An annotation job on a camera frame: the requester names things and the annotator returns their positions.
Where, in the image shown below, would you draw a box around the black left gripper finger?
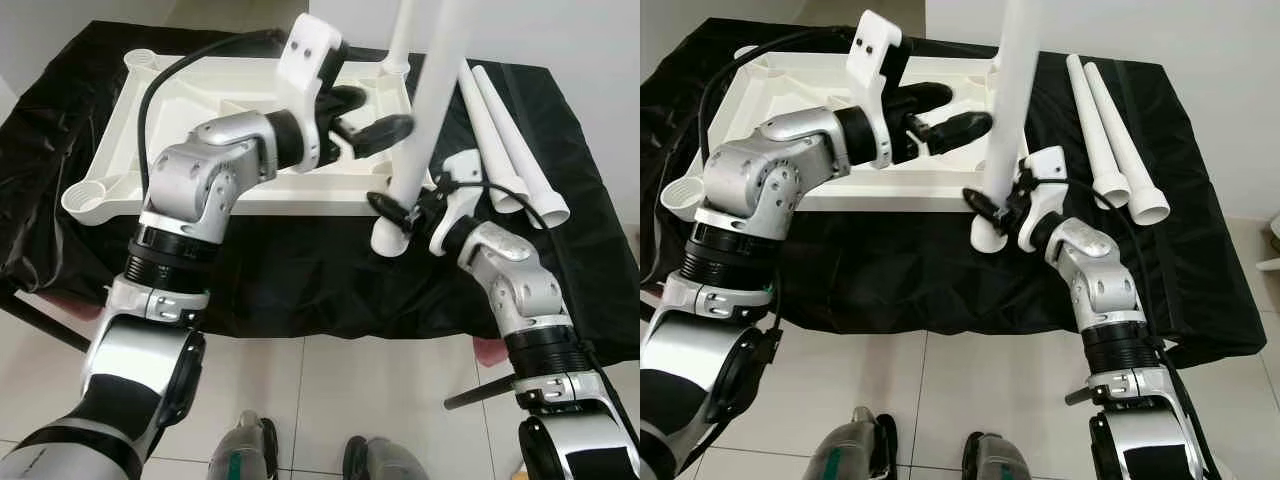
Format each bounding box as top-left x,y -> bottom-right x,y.
320,85 -> 370,121
896,80 -> 954,116
925,110 -> 995,154
350,114 -> 417,159

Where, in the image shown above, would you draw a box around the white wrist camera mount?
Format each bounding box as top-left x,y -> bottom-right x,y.
278,14 -> 349,174
845,10 -> 913,169
1018,145 -> 1069,253
428,150 -> 487,257

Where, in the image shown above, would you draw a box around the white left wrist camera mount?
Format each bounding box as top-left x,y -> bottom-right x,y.
845,10 -> 913,169
278,14 -> 349,174

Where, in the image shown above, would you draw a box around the black tablecloth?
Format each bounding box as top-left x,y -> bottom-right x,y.
0,22 -> 641,366
640,18 -> 1269,369

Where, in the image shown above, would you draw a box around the grey robot left foot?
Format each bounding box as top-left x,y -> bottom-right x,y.
205,410 -> 279,480
805,405 -> 899,480

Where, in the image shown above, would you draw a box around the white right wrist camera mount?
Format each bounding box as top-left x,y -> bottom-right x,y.
428,150 -> 487,257
1018,145 -> 1069,253

